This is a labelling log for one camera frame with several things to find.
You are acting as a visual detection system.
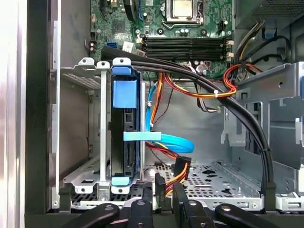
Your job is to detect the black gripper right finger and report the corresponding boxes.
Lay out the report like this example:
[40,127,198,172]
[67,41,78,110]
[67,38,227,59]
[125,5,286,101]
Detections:
[172,182,283,228]

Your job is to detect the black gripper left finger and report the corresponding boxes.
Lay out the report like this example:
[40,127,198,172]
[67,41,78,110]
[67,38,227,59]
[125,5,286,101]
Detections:
[62,181,154,228]

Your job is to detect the orange power wire black connectors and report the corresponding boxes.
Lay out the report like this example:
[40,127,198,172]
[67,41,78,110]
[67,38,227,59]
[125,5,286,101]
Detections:
[145,72,192,211]

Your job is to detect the blue data wire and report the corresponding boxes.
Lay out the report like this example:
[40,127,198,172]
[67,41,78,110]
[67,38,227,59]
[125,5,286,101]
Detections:
[123,84,195,155]

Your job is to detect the hard disk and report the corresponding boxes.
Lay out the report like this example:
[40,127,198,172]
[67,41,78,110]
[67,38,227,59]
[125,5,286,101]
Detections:
[109,65,143,187]

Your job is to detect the metal disk bay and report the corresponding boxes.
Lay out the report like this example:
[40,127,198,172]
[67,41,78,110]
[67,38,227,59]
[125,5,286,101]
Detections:
[60,57,147,207]

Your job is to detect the metal optical drive cage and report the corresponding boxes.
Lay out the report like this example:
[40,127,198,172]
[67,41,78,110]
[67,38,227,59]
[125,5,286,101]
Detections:
[220,61,304,212]

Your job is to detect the black PC case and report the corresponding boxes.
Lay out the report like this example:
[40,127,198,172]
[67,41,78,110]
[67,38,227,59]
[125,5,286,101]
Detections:
[25,0,304,228]

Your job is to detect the black RAM slot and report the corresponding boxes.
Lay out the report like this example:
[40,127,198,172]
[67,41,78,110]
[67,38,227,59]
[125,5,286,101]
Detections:
[144,43,227,50]
[144,48,227,55]
[144,54,227,61]
[144,38,227,45]

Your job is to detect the white barcode label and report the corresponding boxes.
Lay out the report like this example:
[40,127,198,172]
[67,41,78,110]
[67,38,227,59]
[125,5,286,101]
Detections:
[122,40,135,53]

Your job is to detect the green motherboard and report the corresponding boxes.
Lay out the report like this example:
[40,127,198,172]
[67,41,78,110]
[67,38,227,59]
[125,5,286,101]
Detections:
[89,0,235,80]

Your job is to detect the CPU socket with metal cover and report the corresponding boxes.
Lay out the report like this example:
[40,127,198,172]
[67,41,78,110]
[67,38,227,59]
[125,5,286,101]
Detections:
[161,0,205,28]

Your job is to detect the silver CPU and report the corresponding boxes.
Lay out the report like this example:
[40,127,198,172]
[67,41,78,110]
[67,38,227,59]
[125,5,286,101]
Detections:
[172,0,192,19]

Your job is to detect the grey power supply unit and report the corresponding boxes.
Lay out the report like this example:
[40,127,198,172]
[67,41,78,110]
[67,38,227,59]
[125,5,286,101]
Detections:
[235,0,304,29]

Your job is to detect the black cable bundle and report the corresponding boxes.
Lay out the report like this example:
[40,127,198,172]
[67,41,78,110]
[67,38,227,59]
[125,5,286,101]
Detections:
[102,45,277,212]

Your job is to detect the red orange wire bundle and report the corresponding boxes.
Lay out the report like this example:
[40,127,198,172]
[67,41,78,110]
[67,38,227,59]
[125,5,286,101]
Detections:
[163,63,264,99]

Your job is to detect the yellow black supply wires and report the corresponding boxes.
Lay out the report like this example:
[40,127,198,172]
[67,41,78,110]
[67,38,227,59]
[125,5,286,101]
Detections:
[234,20,268,72]

